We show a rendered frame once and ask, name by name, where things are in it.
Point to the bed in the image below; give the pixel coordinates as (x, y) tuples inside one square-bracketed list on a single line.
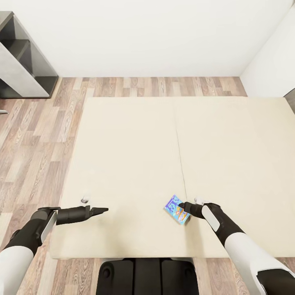
[(132, 154)]

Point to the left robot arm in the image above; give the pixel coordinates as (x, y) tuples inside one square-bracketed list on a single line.
[(18, 254)]

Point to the board game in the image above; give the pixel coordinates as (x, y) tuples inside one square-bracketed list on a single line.
[(176, 211)]

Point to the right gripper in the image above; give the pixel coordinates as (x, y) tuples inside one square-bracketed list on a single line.
[(190, 208)]

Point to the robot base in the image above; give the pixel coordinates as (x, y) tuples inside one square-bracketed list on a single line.
[(147, 276)]

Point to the desk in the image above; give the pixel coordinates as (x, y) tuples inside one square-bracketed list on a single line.
[(24, 71)]

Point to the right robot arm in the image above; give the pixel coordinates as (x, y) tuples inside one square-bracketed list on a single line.
[(261, 273)]

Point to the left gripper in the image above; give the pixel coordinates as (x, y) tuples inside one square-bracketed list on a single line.
[(80, 214)]

